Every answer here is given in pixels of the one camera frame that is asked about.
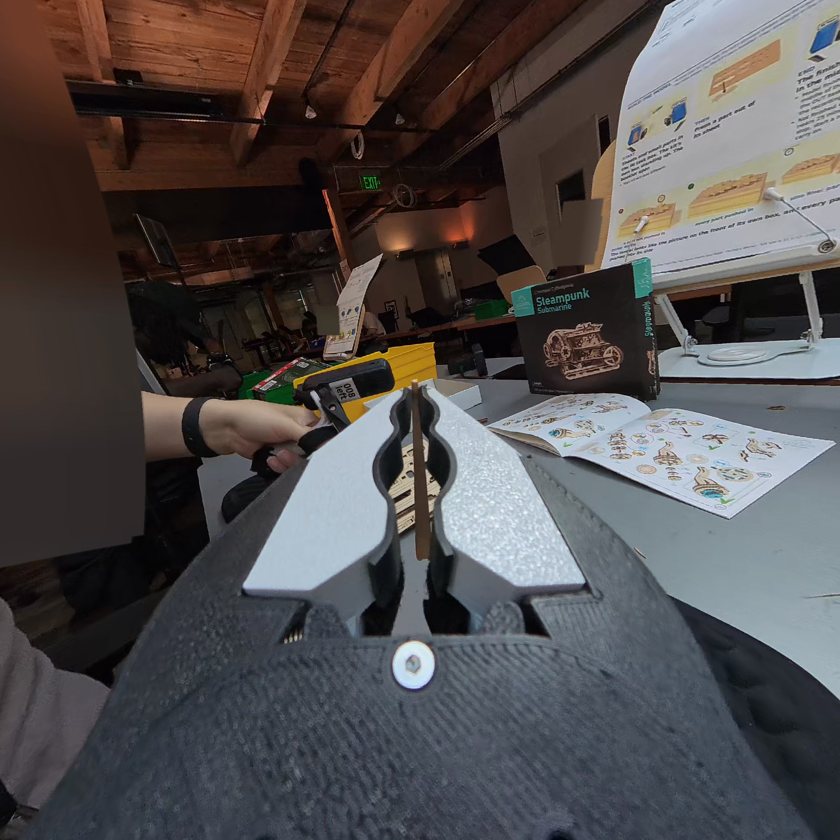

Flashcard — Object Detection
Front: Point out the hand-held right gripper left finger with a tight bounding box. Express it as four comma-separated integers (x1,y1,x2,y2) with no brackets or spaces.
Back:
243,386,417,634

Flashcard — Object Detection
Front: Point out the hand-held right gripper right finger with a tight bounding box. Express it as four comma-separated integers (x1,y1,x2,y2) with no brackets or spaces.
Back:
425,386,586,634

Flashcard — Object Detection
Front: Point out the slotted wooden parts sheet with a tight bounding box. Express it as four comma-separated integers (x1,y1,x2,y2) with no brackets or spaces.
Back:
387,438,434,534

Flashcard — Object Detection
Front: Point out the thin wooden model part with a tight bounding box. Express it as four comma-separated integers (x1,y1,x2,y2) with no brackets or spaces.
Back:
411,379,432,563

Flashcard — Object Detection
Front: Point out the dark model kit box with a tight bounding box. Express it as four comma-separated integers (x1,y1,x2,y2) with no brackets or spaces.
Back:
512,258,661,402

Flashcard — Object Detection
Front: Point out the person's left hand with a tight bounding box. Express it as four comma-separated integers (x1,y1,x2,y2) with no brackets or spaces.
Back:
220,398,324,475

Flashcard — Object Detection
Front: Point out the yellow plastic bin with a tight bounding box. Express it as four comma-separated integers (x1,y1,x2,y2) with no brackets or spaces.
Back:
292,341,437,422

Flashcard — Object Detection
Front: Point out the distant printed instruction sheet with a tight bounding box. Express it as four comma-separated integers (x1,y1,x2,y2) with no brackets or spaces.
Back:
325,255,384,361

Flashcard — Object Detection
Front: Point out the red green cardboard box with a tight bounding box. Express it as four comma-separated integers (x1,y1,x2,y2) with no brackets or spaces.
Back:
252,357,324,403

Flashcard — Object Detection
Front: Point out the white cardboard tray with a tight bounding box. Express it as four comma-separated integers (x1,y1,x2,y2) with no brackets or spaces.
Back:
364,378,483,412

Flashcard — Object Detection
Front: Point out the black wristband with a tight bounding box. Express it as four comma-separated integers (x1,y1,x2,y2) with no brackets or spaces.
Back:
182,396,221,459

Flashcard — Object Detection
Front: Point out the open assembly instruction booklet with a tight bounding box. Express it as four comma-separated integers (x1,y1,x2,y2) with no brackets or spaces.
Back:
489,392,836,520

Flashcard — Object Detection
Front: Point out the black board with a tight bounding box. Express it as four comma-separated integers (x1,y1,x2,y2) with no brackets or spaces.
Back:
478,234,526,277

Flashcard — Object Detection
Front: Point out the dark flat hanging panel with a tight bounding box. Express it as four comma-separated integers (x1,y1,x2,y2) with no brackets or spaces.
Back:
134,213,178,269

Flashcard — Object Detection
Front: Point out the person's grey shirt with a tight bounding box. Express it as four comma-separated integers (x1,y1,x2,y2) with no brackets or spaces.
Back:
0,597,110,829

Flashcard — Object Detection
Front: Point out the large printed instruction sheet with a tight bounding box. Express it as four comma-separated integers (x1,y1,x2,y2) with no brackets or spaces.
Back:
600,0,840,277

